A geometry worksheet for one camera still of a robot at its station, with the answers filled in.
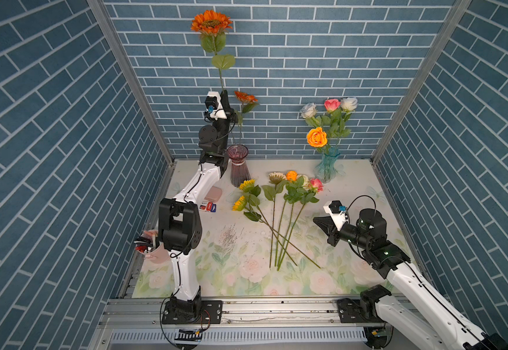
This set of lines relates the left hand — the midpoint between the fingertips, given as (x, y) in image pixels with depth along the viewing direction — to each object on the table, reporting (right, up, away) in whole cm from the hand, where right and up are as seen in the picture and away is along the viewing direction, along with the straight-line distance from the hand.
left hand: (232, 91), depth 72 cm
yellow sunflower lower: (0, -41, +25) cm, 48 cm away
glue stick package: (-16, -42, +28) cm, 53 cm away
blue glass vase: (+41, -25, +36) cm, 60 cm away
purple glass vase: (-2, -18, +28) cm, 33 cm away
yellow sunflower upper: (+3, -34, +33) cm, 47 cm away
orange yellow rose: (+30, -14, +10) cm, 35 cm away
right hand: (+29, -44, +3) cm, 53 cm away
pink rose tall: (+42, -4, +24) cm, 48 cm away
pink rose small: (+35, -33, +33) cm, 59 cm away
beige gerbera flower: (+18, -32, +33) cm, 49 cm away
